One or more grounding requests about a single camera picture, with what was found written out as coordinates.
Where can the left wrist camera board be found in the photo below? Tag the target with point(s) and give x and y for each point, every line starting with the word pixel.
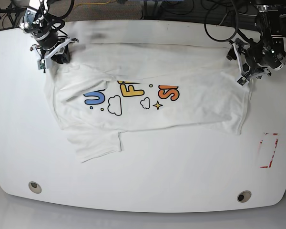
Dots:
pixel 242 81

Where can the table grommet hole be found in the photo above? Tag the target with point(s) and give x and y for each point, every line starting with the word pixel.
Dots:
pixel 244 196
pixel 35 187

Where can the red tape marking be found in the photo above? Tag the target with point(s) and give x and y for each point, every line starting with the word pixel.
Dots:
pixel 267 149

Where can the black tripod stand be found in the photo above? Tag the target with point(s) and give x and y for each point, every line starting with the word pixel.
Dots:
pixel 13 12

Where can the left table grommet hole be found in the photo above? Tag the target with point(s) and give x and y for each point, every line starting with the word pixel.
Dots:
pixel 35 187

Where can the right table grommet hole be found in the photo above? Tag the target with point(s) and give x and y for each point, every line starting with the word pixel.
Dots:
pixel 244 196

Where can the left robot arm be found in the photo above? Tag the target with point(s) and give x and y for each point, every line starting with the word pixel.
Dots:
pixel 256 59

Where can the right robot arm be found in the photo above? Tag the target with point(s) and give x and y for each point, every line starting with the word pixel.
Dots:
pixel 38 22

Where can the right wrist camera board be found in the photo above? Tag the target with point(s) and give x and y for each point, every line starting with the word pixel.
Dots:
pixel 42 64

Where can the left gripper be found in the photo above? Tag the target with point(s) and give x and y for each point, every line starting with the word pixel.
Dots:
pixel 247 65

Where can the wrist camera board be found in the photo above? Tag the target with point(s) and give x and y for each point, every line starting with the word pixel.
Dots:
pixel 42 64
pixel 242 81

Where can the white T-shirt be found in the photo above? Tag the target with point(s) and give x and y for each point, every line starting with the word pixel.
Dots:
pixel 108 89

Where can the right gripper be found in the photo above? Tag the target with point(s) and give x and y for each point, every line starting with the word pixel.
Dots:
pixel 53 48

